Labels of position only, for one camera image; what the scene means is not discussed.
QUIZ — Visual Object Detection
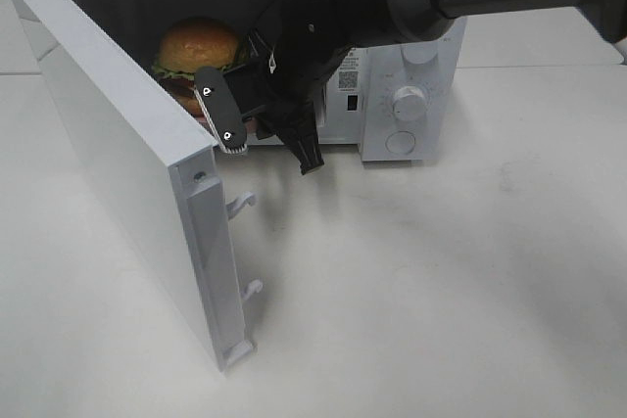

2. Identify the toy hamburger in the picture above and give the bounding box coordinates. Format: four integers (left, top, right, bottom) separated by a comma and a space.
151, 18, 240, 117

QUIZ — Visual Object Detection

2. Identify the white microwave knob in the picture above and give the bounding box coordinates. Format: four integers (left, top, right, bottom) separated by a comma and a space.
401, 41, 438, 65
392, 86, 427, 122

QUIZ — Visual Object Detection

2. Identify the round white door button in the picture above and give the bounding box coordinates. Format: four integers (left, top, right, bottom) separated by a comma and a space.
385, 131, 416, 156

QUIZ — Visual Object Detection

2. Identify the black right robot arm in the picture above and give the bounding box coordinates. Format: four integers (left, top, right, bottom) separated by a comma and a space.
214, 0, 626, 173

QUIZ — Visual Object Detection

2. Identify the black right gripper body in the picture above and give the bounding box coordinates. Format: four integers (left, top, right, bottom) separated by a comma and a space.
222, 28, 343, 142

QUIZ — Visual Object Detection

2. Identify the microwave warning label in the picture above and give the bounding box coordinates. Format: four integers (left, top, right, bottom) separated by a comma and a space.
336, 49, 362, 92

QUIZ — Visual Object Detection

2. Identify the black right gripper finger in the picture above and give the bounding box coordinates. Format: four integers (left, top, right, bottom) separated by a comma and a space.
278, 109, 324, 175

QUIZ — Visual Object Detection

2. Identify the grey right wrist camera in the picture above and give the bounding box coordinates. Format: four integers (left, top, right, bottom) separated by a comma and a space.
194, 67, 247, 155

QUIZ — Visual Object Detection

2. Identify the white microwave door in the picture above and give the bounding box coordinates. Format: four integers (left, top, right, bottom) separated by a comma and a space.
12, 0, 263, 370

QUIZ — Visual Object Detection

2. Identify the pink round plate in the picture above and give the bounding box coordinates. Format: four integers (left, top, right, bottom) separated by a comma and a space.
195, 116, 259, 134

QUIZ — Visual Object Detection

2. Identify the white microwave oven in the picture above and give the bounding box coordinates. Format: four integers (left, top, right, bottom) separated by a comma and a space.
71, 0, 465, 162

